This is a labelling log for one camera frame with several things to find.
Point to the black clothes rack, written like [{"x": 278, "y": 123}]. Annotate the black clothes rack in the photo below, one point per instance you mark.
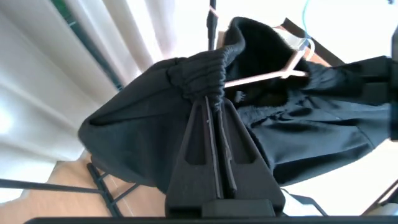
[{"x": 212, "y": 25}]

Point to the black shorts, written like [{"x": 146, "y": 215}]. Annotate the black shorts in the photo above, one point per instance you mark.
[{"x": 140, "y": 124}]

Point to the pink clothes hanger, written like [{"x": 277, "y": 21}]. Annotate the pink clothes hanger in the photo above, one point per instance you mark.
[{"x": 264, "y": 76}]

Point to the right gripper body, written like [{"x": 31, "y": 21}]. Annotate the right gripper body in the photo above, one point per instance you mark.
[{"x": 395, "y": 87}]

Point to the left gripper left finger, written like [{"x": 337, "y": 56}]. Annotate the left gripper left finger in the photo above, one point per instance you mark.
[{"x": 196, "y": 174}]

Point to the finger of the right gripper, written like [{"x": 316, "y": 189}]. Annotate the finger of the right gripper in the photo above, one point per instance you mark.
[
  {"x": 373, "y": 67},
  {"x": 377, "y": 93}
]

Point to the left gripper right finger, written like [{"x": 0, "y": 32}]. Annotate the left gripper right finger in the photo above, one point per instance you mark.
[{"x": 245, "y": 174}]

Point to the beige curtain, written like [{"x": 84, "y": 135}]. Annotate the beige curtain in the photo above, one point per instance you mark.
[
  {"x": 31, "y": 77},
  {"x": 124, "y": 31}
]

